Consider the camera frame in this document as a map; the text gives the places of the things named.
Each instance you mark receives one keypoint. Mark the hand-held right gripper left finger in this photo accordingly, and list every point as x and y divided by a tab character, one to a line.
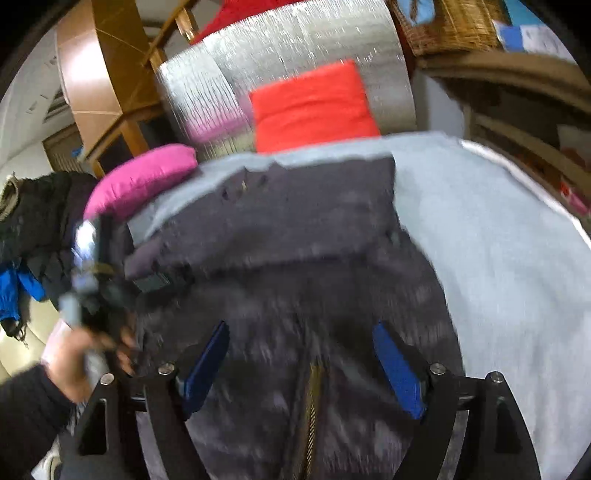
203	369

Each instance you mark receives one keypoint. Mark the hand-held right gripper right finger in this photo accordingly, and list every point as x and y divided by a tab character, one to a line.
399	369

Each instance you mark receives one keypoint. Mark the dark grey padded jacket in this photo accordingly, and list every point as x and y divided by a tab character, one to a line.
295	323

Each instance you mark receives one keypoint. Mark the person's left forearm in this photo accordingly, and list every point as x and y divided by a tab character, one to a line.
27	424

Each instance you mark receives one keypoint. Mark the person's left hand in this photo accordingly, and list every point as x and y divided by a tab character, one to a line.
78	364

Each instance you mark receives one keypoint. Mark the black hooded coat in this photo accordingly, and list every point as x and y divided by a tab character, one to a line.
41	230

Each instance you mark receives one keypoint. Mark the blue garment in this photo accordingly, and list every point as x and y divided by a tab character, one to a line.
16	295

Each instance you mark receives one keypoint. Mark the pink pillow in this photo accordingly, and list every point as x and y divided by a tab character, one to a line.
138	177

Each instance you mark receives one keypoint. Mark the light grey bed sheet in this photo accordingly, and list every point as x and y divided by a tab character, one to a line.
508	277

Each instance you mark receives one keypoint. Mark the wooden cabinet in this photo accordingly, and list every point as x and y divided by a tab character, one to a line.
120	83

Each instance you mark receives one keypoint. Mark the red pillow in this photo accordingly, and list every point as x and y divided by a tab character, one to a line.
314	106

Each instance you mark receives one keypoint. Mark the silver foil insulation mat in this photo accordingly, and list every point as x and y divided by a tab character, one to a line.
286	69

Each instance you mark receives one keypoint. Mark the wooden shelf unit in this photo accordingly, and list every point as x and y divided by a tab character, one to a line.
521	110

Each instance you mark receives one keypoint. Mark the wicker basket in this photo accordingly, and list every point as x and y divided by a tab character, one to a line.
450	23

